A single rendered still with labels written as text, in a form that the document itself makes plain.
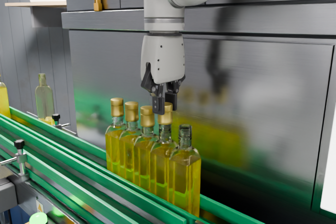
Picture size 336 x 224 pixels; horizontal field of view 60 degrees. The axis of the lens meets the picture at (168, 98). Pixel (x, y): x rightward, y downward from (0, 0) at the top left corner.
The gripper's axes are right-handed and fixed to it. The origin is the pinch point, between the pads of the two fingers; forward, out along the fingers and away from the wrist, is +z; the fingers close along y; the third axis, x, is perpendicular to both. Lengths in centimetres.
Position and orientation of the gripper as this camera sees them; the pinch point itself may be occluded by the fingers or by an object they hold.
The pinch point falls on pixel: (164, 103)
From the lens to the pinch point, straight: 65.6
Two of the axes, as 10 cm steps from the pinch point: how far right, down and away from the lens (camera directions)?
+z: 0.0, 9.7, 2.6
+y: -6.6, 1.9, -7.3
